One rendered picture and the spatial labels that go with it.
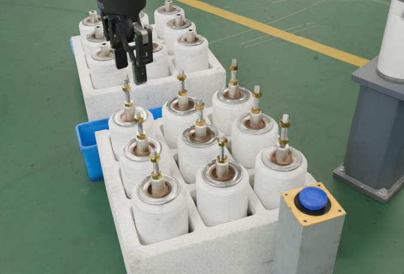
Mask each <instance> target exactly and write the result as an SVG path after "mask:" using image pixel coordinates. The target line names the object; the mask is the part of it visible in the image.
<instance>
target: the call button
mask: <svg viewBox="0 0 404 274"><path fill-rule="evenodd" d="M299 200H300V202H301V204H302V205H303V206H304V207H305V208H306V209H309V210H320V209H321V208H323V207H324V206H326V203H327V200H328V196H327V194H326V192H325V191H324V190H322V189H320V188H318V187H313V186H309V187H305V188H303V189H302V190H301V191H300V193H299Z"/></svg>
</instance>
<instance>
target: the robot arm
mask: <svg viewBox="0 0 404 274"><path fill-rule="evenodd" d="M146 3H147V2H146V0H97V6H98V9H99V11H100V16H101V20H102V25H103V31H104V35H105V40H106V41H110V46H111V48H112V49H113V53H114V61H115V67H116V68H117V69H119V70H120V69H123V68H126V67H127V66H128V60H127V52H128V53H129V56H130V60H131V63H132V71H133V81H134V84H135V85H142V84H144V83H146V82H147V70H146V64H150V63H152V62H153V37H152V31H151V29H150V28H148V29H143V28H142V24H141V21H140V18H139V13H140V11H141V10H142V9H144V8H145V6H146ZM108 29H109V30H108ZM133 42H135V45H133V46H130V45H129V44H128V43H133ZM134 50H135V53H136V57H135V54H134ZM146 53H147V54H146ZM376 73H377V74H378V76H380V77H381V78H382V79H385V80H386V81H390V82H394V83H397V84H404V0H391V4H390V9H389V13H388V18H387V23H386V26H385V32H384V37H383V40H382V45H381V50H380V54H379V58H378V64H377V67H376Z"/></svg>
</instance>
